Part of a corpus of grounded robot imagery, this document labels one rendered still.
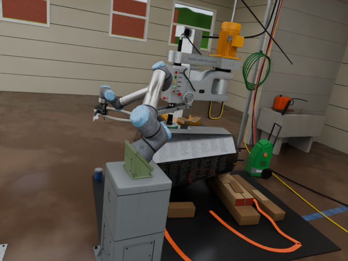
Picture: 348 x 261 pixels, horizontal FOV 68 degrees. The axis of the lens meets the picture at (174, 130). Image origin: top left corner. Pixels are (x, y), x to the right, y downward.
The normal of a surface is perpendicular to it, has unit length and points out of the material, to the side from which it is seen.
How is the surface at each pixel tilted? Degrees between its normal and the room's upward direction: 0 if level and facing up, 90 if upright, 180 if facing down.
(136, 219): 90
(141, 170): 90
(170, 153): 45
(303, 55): 90
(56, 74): 90
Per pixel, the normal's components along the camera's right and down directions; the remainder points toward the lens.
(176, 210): 0.23, 0.32
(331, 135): -0.89, 0.01
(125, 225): 0.43, 0.33
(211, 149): 0.33, -0.44
